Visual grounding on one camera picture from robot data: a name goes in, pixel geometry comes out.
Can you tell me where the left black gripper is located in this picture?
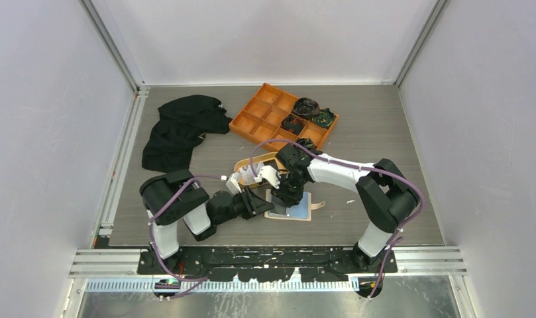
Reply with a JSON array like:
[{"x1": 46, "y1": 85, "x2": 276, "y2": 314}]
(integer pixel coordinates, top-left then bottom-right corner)
[{"x1": 215, "y1": 185, "x2": 274, "y2": 226}]

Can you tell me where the beige card holder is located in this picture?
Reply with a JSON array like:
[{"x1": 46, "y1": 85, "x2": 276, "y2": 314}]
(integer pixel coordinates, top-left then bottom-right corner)
[{"x1": 264, "y1": 189, "x2": 326, "y2": 221}]

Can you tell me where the orange oval tray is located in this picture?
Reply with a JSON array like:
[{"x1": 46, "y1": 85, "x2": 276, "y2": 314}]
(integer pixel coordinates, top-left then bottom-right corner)
[{"x1": 234, "y1": 152, "x2": 284, "y2": 188}]

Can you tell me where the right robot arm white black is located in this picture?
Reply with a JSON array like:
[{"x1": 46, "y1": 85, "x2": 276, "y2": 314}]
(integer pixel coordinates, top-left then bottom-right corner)
[{"x1": 274, "y1": 144, "x2": 423, "y2": 272}]

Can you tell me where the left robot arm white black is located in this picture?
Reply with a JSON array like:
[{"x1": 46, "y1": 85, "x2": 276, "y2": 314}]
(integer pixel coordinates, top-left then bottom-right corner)
[{"x1": 139, "y1": 170, "x2": 274, "y2": 274}]

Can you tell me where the right credit card in tray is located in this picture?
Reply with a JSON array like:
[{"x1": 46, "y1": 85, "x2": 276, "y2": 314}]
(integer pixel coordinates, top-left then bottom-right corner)
[{"x1": 239, "y1": 162, "x2": 264, "y2": 186}]

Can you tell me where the green yellow rolled tie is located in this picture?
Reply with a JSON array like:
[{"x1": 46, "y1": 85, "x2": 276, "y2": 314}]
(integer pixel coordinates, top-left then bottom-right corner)
[{"x1": 296, "y1": 138, "x2": 317, "y2": 152}]

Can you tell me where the dark red rolled tie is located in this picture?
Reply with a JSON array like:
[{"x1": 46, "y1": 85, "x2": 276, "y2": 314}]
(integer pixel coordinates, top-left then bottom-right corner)
[{"x1": 280, "y1": 115, "x2": 304, "y2": 136}]

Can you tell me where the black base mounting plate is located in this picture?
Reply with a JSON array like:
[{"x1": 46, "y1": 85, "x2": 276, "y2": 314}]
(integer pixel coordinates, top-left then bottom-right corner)
[{"x1": 137, "y1": 245, "x2": 398, "y2": 284}]

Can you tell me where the orange compartment organizer box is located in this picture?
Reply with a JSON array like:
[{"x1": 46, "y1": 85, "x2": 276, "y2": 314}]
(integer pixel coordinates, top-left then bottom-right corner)
[{"x1": 229, "y1": 83, "x2": 339, "y2": 151}]

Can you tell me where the green patterned rolled tie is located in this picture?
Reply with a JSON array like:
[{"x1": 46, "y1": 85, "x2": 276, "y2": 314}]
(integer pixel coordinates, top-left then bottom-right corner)
[{"x1": 311, "y1": 108, "x2": 336, "y2": 129}]

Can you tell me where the dark brown rolled tie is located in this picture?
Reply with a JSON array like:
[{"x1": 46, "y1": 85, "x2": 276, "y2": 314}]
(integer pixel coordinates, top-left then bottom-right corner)
[{"x1": 292, "y1": 97, "x2": 321, "y2": 120}]

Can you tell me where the black cloth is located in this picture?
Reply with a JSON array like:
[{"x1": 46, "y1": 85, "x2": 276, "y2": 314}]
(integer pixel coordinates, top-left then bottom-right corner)
[{"x1": 141, "y1": 95, "x2": 232, "y2": 173}]

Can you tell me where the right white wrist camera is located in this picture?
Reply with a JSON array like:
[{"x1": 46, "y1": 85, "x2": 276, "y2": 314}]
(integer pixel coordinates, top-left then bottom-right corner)
[{"x1": 254, "y1": 166, "x2": 280, "y2": 189}]

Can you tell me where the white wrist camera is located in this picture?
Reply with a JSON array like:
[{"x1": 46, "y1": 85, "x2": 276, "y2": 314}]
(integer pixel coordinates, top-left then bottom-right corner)
[
  {"x1": 254, "y1": 166, "x2": 280, "y2": 189},
  {"x1": 225, "y1": 172, "x2": 242, "y2": 195}
]

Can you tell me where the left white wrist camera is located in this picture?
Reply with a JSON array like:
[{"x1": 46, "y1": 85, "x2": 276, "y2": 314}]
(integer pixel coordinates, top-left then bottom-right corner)
[{"x1": 225, "y1": 172, "x2": 242, "y2": 195}]

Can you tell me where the aluminium front frame rail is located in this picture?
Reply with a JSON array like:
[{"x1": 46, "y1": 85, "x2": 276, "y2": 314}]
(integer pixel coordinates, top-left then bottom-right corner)
[{"x1": 69, "y1": 246, "x2": 467, "y2": 297}]

